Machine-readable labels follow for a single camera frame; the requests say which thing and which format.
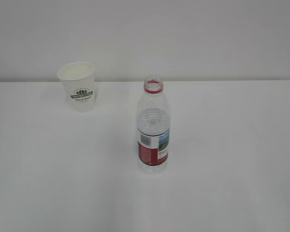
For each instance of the clear plastic water bottle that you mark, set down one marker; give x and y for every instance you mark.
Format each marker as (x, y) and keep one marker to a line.
(153, 122)

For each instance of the white paper coffee cup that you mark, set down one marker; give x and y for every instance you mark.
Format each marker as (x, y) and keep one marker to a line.
(79, 83)

